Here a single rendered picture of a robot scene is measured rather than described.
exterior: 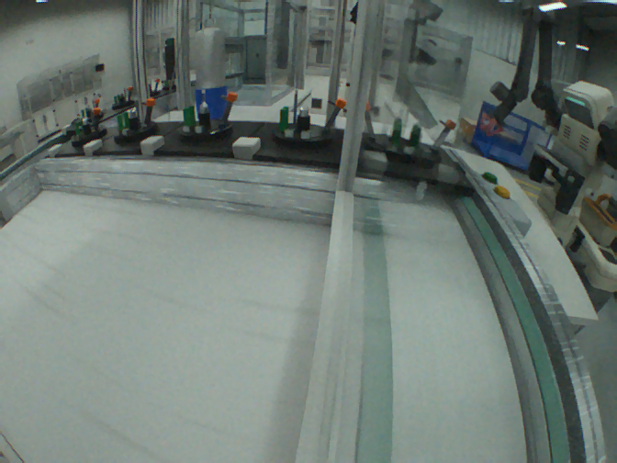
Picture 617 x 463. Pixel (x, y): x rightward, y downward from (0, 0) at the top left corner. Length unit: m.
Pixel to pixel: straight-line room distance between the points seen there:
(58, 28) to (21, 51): 1.65
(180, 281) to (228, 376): 0.17
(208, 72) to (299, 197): 0.91
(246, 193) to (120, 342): 0.34
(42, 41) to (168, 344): 11.21
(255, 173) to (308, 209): 0.12
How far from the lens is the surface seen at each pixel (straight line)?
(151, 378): 0.36
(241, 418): 0.31
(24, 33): 11.22
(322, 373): 0.22
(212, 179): 0.53
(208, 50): 1.27
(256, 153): 0.52
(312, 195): 0.48
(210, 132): 0.62
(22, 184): 1.08
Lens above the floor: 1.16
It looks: 38 degrees down
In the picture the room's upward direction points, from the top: 5 degrees clockwise
